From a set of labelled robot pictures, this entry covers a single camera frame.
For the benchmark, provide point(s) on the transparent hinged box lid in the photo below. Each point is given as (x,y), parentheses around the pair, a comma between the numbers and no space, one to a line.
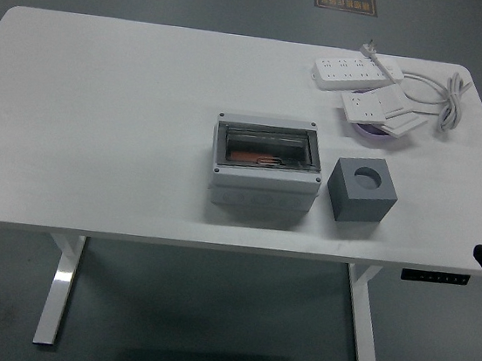
(267,148)

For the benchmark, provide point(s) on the orange cylindrical battery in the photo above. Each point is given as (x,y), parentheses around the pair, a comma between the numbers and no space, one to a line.
(248,157)

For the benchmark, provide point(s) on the grey plastic junction box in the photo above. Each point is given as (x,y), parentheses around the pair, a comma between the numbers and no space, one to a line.
(262,187)

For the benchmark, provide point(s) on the purple round dish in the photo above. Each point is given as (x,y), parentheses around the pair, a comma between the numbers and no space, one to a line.
(374,134)

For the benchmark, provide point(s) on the black table control panel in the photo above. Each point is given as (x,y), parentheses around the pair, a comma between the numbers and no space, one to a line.
(431,277)

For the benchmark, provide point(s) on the grey cube holder block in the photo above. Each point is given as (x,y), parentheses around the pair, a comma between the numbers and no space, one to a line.
(357,201)

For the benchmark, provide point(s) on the white power strip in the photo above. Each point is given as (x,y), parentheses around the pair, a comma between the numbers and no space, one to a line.
(350,75)

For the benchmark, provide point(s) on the white table leg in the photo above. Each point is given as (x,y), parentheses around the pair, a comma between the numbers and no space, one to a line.
(58,290)
(363,327)

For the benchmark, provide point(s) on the white wall socket panel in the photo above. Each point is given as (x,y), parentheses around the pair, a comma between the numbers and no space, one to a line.
(362,107)

